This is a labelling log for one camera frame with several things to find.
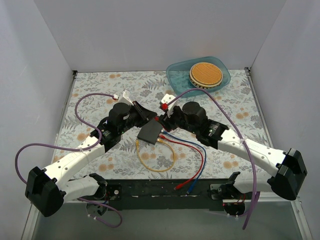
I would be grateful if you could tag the woven round coasters stack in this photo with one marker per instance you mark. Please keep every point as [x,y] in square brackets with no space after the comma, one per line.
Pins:
[205,75]

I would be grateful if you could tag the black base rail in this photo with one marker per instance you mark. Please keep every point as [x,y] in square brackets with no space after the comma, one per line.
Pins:
[140,194]

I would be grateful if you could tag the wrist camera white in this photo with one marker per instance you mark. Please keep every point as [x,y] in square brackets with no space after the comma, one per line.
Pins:
[167,101]
[123,98]

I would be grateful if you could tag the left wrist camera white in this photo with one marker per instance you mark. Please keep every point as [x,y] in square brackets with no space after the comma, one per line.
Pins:
[123,98]

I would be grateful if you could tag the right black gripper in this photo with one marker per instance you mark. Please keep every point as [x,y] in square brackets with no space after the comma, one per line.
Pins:
[168,119]

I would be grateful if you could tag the floral table mat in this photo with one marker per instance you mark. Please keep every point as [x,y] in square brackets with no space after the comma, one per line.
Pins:
[89,102]

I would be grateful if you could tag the teal plastic container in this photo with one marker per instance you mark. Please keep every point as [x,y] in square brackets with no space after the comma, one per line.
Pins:
[178,74]

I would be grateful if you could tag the black network switch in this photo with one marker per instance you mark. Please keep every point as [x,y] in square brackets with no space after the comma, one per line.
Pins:
[150,132]

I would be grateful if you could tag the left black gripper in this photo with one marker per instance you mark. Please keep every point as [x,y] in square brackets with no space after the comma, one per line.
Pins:
[141,112]

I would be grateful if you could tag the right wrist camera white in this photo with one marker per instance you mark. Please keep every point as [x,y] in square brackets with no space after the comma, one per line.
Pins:
[167,101]

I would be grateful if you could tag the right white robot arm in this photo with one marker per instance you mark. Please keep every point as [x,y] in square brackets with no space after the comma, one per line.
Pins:
[284,172]

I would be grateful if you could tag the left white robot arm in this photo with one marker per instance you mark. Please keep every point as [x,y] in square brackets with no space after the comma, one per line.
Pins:
[75,165]

